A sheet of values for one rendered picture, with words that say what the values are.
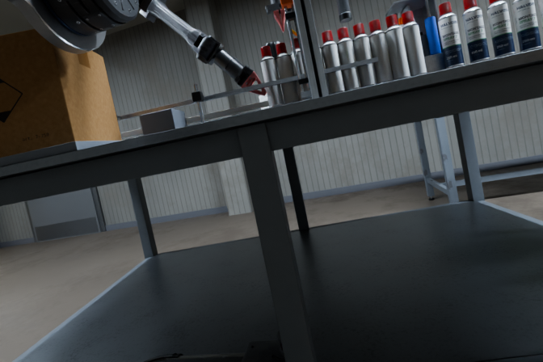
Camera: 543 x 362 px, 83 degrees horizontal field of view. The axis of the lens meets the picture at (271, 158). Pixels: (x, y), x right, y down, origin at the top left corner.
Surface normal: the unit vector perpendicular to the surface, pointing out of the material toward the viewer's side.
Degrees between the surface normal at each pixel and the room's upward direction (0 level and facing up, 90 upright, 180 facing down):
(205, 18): 90
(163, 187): 90
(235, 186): 90
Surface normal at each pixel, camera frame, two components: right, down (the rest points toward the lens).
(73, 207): -0.22, 0.09
